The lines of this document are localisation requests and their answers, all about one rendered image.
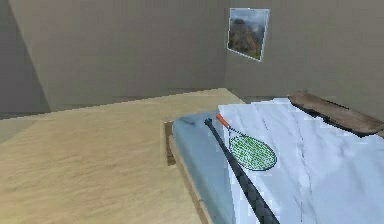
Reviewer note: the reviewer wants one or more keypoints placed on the framed landscape picture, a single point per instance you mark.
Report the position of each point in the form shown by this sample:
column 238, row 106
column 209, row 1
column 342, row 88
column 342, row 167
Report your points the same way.
column 247, row 33

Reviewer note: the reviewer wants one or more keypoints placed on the bed with pale blue sheet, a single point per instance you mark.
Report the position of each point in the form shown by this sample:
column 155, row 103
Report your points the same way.
column 320, row 160

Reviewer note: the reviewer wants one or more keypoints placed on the black baseball bat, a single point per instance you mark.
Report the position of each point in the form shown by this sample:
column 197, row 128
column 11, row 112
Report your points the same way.
column 240, row 175

